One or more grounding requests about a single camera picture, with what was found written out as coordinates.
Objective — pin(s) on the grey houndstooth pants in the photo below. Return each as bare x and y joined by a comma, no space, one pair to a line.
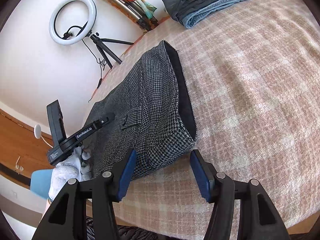
147,115

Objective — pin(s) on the bundle of poles with cloth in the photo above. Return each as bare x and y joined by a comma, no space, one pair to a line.
126,8

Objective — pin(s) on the dark striped cloth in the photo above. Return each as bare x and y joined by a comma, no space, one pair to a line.
125,232

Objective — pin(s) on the black tripod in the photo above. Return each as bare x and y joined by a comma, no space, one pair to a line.
105,46

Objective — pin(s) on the plaid pink blanket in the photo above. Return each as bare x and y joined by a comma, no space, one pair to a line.
237,110

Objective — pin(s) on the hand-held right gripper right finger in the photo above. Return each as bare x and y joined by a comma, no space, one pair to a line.
201,177

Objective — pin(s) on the person's left hand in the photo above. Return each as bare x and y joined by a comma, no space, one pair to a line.
67,171

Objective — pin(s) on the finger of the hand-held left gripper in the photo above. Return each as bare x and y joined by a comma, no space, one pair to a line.
105,120

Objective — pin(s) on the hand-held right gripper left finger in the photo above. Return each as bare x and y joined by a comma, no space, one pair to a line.
127,172

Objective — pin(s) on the folded blue jeans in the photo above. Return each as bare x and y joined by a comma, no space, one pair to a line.
220,5

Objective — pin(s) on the white round wall fixture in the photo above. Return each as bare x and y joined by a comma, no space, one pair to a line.
38,131

